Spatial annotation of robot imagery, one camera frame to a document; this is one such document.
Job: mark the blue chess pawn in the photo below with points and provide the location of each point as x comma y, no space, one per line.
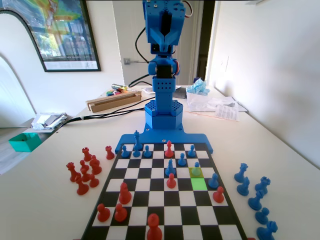
213,182
146,152
181,161
125,152
196,172
191,151
262,217

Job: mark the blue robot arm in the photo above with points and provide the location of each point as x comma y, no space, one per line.
163,113

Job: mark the blue king back row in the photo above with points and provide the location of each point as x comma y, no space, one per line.
137,145

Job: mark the red chess bishop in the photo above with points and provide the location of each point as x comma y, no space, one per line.
82,188
124,195
169,151

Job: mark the red chess rook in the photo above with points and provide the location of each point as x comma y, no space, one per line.
86,155
109,153

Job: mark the red chess pawn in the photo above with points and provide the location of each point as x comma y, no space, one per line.
218,197
85,176
94,182
103,214
171,182
83,165
120,214

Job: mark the blue chess queen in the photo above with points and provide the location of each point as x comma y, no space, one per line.
241,175

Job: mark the blue plastic rook piece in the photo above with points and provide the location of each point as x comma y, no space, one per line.
262,185

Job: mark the red piece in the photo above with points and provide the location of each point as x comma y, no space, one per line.
154,228

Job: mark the white door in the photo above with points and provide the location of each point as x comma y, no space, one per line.
125,37

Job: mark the white paper sheet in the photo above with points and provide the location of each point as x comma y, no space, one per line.
147,90
241,107

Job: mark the blue white wrapped bundle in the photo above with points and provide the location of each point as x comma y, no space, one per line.
197,87

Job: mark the grey flat packet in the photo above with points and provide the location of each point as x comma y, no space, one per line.
180,93

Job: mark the silver yellow tube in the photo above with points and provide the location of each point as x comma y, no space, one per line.
119,87

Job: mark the clear plastic bag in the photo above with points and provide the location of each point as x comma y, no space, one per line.
202,102

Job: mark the coloured marker set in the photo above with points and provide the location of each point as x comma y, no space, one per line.
112,93

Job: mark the black framed poster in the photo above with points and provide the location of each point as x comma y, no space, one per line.
65,37

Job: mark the long cardboard box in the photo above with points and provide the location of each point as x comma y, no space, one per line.
112,103

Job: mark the white arched panel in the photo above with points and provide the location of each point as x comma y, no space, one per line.
15,45

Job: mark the crumpled silver packaging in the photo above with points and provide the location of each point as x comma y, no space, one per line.
50,120

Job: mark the black white chessboard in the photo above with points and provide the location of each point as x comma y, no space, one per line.
160,200

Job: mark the green plastic bin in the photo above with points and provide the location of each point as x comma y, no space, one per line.
22,146

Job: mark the small red object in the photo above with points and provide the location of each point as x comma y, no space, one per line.
251,238

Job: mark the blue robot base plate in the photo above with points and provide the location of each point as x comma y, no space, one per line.
155,137

